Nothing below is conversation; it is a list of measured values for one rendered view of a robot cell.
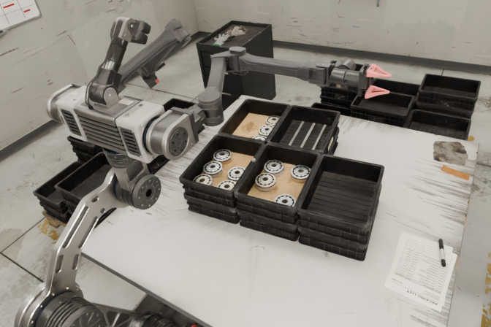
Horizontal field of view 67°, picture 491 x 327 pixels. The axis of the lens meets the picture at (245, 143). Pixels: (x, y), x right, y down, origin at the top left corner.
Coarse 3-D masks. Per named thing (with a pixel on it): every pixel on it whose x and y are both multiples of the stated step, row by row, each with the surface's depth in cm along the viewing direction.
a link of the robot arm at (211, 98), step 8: (216, 56) 154; (224, 56) 154; (232, 56) 154; (216, 64) 151; (224, 64) 153; (232, 64) 156; (216, 72) 145; (224, 72) 150; (208, 80) 140; (216, 80) 139; (208, 88) 129; (216, 88) 133; (200, 96) 125; (208, 96) 125; (216, 96) 124; (200, 104) 124; (208, 104) 123; (216, 104) 124
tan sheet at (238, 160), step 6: (234, 156) 206; (240, 156) 205; (246, 156) 204; (252, 156) 204; (234, 162) 201; (240, 162) 201; (246, 162) 200; (228, 168) 198; (222, 174) 194; (216, 180) 191; (222, 180) 191; (216, 186) 188
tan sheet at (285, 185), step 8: (288, 168) 193; (280, 176) 189; (288, 176) 188; (280, 184) 184; (288, 184) 183; (296, 184) 183; (256, 192) 181; (264, 192) 181; (272, 192) 180; (280, 192) 180; (288, 192) 179; (296, 192) 178; (272, 200) 176; (296, 200) 174
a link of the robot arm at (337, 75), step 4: (336, 68) 136; (340, 68) 138; (344, 68) 137; (332, 72) 135; (336, 72) 134; (340, 72) 133; (344, 72) 133; (332, 76) 135; (336, 76) 134; (340, 76) 133; (344, 76) 133; (332, 80) 136; (336, 80) 135; (340, 80) 134; (344, 80) 134; (340, 84) 135
